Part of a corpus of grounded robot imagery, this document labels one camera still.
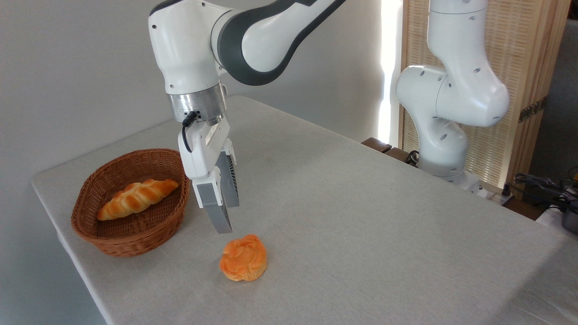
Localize black cable bundle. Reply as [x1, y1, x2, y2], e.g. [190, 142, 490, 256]
[509, 172, 578, 209]

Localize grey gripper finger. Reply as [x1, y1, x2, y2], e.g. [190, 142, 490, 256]
[214, 151, 241, 209]
[193, 176, 233, 235]

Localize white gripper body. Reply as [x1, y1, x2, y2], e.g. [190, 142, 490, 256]
[177, 116, 233, 181]

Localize brass screen hinge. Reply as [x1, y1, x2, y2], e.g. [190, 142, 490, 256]
[518, 97, 548, 123]

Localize white power strip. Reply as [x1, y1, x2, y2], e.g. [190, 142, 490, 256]
[479, 186, 514, 207]

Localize round orange bread bun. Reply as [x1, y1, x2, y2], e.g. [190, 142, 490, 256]
[219, 234, 268, 282]

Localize twisted golden bread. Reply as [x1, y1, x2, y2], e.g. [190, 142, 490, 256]
[97, 179, 180, 221]

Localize brown wicker basket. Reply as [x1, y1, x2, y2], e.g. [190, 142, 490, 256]
[71, 149, 191, 258]

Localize dark brown wooden block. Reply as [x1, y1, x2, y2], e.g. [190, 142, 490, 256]
[385, 147, 419, 167]
[361, 137, 392, 154]

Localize wooden slatted folding screen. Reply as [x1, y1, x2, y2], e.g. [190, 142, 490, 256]
[400, 0, 572, 201]

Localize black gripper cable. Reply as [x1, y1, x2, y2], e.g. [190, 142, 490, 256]
[181, 111, 198, 153]

